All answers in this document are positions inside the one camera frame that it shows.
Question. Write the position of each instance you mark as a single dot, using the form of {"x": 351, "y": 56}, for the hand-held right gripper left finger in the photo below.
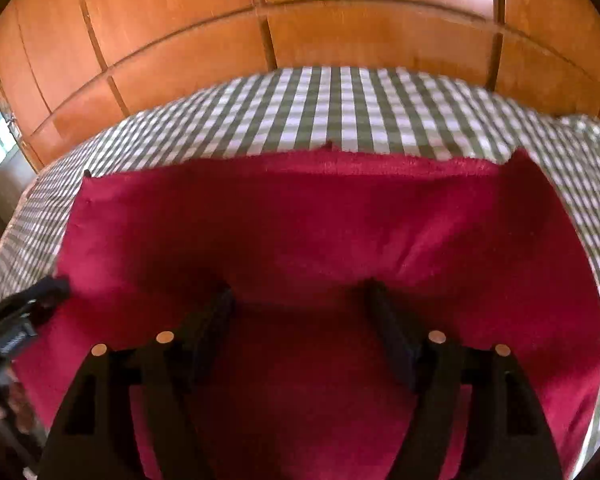
{"x": 212, "y": 331}

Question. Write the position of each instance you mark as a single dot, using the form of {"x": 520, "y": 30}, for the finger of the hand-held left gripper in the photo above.
{"x": 50, "y": 290}

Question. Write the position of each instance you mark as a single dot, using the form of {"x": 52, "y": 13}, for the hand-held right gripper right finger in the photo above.
{"x": 393, "y": 331}

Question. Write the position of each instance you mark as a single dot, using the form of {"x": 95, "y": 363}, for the dark red sweater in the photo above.
{"x": 305, "y": 220}

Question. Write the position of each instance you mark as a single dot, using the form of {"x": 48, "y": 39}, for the green white checked bed sheet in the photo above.
{"x": 330, "y": 110}

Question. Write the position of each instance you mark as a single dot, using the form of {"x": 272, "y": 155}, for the wooden wardrobe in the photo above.
{"x": 180, "y": 15}

